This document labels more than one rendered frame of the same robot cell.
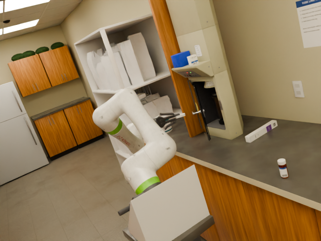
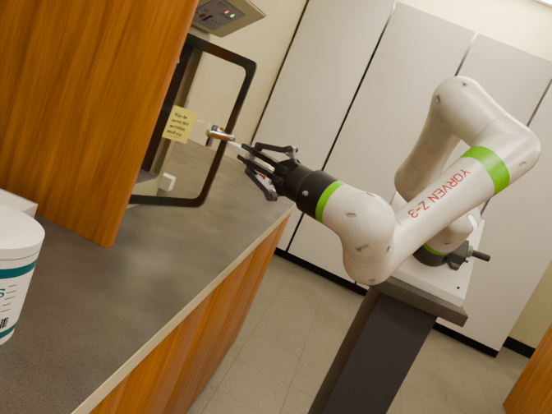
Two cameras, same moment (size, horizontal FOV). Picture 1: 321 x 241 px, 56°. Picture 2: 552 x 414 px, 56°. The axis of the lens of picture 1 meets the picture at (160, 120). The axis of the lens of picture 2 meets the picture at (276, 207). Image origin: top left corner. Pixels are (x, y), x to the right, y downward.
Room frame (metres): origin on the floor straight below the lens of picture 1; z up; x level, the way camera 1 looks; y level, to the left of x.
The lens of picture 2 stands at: (2.97, 0.56, 1.39)
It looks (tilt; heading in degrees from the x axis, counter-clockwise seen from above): 14 degrees down; 211
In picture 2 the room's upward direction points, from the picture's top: 23 degrees clockwise
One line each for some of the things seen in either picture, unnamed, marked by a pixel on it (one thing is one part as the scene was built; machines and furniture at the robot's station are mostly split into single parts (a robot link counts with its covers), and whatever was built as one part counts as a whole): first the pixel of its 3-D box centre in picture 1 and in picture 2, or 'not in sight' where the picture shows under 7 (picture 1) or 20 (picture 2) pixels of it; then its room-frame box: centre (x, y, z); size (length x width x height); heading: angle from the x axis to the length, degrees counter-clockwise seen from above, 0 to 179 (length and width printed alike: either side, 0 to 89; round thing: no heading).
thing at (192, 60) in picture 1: (192, 60); not in sight; (2.04, -0.33, 1.54); 0.05 x 0.05 x 0.06; 12
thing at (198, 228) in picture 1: (166, 226); (411, 282); (1.26, 0.13, 0.92); 0.32 x 0.32 x 0.04; 29
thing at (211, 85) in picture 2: (198, 109); (185, 128); (2.10, -0.28, 1.19); 0.30 x 0.01 x 0.40; 177
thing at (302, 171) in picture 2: (158, 122); (292, 179); (2.06, 0.01, 1.20); 0.09 x 0.07 x 0.08; 88
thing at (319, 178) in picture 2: not in sight; (319, 195); (2.06, 0.09, 1.20); 0.12 x 0.06 x 0.09; 178
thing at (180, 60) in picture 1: (181, 59); not in sight; (2.17, -0.27, 1.55); 0.10 x 0.10 x 0.09; 24
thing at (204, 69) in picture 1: (191, 71); (220, 11); (2.09, -0.31, 1.46); 0.32 x 0.11 x 0.10; 24
